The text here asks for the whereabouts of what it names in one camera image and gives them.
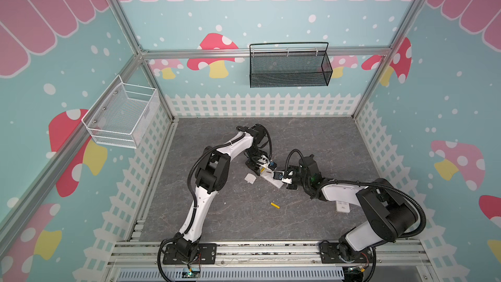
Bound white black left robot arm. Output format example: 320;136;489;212
169;124;276;263

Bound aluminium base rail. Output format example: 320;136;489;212
102;240;439;281

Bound black mesh wall basket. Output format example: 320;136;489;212
249;42;333;88

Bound white wire wall basket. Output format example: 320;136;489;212
82;76;160;149

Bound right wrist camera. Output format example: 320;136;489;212
273;170;295;184

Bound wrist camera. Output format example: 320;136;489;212
257;155;277;171
273;170;295;184

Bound white battery cover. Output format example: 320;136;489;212
245;174;257;184

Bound white remote control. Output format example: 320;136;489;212
260;167;284;189
335;201;350;214

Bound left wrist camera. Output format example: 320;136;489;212
257;155;277;171

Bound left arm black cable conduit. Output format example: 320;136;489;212
157;124;273;282

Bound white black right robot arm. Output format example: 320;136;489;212
273;155;426;263

